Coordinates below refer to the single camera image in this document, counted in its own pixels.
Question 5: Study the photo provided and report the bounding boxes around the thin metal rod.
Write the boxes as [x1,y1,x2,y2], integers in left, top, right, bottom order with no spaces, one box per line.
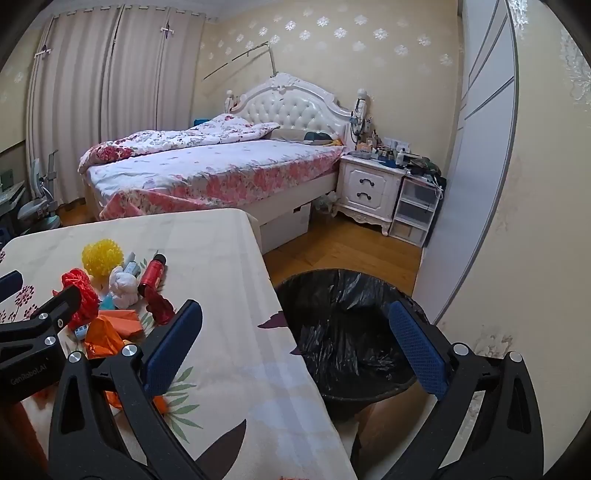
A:
[203,41,280,81]

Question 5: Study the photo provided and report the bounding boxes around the clutter of bottles and boxes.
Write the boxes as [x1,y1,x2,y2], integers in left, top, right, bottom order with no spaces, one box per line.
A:
[348,129,446,178]

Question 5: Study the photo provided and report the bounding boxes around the white nightstand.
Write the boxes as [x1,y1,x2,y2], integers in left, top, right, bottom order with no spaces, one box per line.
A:
[333,154,407,227]

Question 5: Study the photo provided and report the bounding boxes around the hanging cables bundle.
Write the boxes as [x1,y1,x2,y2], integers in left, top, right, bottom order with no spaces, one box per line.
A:
[348,99,372,144]

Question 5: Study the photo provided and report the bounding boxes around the pillow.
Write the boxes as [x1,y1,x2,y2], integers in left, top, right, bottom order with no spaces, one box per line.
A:
[271,127,345,147]

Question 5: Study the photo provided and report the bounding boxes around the orange plastic bag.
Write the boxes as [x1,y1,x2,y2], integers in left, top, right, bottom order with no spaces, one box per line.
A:
[84,318,134,361]

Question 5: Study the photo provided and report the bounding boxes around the orange wrapper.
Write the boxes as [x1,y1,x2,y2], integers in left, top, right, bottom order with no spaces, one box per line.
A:
[99,308,144,337]

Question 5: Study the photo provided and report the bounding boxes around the orange plastic scrap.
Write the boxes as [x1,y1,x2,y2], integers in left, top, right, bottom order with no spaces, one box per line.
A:
[104,390,169,414]

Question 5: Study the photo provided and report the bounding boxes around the grey blue office chair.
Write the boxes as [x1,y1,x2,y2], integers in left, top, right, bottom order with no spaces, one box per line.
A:
[16,150,63,232]

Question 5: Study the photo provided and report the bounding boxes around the white wardrobe sliding door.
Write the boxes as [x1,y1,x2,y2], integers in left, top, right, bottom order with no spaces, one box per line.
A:
[413,0,520,324]

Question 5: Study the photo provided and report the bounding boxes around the white tissue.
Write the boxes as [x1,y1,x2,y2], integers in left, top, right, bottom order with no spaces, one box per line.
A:
[108,270,140,309]

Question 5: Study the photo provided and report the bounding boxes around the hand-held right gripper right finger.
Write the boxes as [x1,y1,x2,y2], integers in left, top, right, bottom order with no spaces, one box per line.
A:
[387,299,546,480]

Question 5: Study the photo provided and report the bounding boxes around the clear plastic drawer unit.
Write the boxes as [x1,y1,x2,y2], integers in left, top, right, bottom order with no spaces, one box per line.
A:
[388,175,439,247]

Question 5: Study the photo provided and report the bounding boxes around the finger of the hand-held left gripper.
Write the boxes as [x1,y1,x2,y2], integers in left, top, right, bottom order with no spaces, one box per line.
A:
[0,286,83,365]
[0,270,24,303]

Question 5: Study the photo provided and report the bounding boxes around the beige curtains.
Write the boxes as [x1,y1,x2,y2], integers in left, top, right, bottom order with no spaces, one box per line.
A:
[25,4,206,204]

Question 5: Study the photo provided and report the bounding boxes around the red yarn pompom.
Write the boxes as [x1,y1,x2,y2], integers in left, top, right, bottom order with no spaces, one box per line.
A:
[61,270,100,330]

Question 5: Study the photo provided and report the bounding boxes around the floral duvet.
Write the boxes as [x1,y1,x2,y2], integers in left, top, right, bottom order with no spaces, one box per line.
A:
[78,113,281,174]

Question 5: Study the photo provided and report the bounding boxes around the grey desk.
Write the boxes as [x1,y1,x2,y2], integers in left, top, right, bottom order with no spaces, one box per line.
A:
[0,180,26,241]

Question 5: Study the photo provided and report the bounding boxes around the white bed frame padded headboard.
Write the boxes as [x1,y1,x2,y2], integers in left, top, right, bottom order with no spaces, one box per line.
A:
[83,72,365,254]

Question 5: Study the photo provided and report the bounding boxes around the waste bin with black bag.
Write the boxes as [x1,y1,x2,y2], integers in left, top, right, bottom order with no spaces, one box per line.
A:
[274,268,444,423]

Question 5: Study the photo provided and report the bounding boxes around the red bottle with black cap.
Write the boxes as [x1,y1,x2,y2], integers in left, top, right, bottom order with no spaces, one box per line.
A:
[139,253,168,298]

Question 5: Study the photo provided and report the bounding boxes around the dark red plastic piece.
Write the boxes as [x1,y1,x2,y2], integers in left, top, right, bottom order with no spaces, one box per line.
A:
[145,295,175,326]

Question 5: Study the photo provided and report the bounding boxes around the yellow spiky ball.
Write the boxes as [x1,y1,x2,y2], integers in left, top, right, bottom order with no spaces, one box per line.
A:
[82,239,125,278]

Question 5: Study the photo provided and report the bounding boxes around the floral pink bedsheet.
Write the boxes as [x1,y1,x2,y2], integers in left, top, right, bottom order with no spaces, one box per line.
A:
[87,138,347,221]

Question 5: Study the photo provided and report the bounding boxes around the clear plastic bag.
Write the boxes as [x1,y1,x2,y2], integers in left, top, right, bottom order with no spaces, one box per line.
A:
[314,191,340,217]

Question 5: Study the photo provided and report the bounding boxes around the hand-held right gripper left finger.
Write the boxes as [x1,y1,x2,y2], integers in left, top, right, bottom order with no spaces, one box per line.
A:
[48,299,208,480]

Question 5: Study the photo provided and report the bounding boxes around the white storage box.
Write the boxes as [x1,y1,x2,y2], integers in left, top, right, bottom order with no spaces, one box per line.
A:
[259,203,311,254]

